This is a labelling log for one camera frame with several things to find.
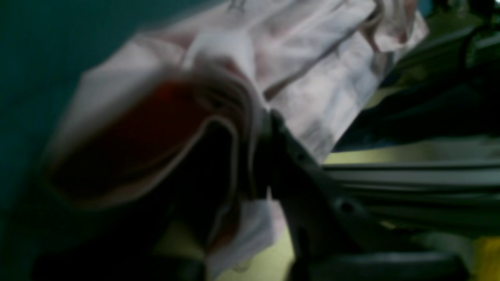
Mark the teal table cloth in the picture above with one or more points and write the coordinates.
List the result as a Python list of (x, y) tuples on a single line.
[(45, 46)]

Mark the pink T-shirt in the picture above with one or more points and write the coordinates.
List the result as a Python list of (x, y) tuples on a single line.
[(137, 115)]

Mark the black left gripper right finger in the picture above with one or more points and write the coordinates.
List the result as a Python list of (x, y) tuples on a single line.
[(334, 237)]

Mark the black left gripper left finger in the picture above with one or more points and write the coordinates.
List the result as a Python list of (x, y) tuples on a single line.
[(124, 251)]

